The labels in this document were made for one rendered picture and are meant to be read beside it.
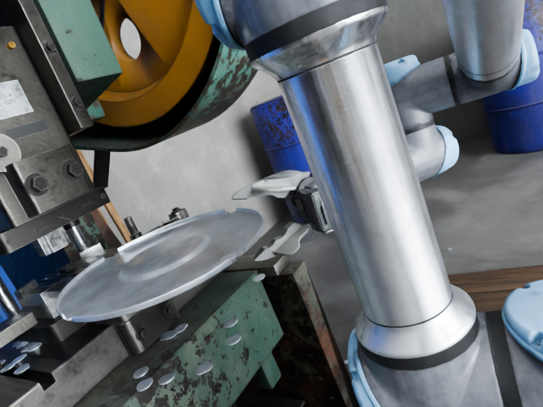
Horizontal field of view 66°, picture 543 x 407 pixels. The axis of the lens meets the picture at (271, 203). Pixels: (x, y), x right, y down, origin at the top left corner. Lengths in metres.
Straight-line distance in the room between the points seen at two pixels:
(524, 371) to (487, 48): 0.33
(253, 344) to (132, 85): 0.65
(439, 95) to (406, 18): 3.09
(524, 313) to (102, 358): 0.54
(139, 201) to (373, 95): 2.10
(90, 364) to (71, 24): 0.53
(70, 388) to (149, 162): 1.90
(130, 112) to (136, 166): 1.38
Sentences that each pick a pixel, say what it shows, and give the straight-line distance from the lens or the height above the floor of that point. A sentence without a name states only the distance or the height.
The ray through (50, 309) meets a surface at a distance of 0.77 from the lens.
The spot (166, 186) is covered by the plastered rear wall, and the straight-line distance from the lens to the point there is 2.51.
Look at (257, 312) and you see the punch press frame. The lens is 0.79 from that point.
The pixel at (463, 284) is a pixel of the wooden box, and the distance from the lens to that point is 1.13.
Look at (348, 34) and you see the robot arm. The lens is 0.32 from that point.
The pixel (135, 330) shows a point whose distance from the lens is 0.69.
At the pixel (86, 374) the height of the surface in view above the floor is 0.67.
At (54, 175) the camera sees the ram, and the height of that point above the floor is 0.94.
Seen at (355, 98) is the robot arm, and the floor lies 0.91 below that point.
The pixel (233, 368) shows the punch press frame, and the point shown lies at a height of 0.54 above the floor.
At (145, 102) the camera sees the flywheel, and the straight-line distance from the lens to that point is 1.01.
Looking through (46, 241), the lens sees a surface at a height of 0.84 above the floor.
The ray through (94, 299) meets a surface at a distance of 0.57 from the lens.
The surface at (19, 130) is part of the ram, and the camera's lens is 0.75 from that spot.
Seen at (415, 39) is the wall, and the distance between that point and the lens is 3.74.
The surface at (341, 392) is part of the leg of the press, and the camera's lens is 0.93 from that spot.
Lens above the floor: 0.94
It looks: 14 degrees down
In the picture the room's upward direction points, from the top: 22 degrees counter-clockwise
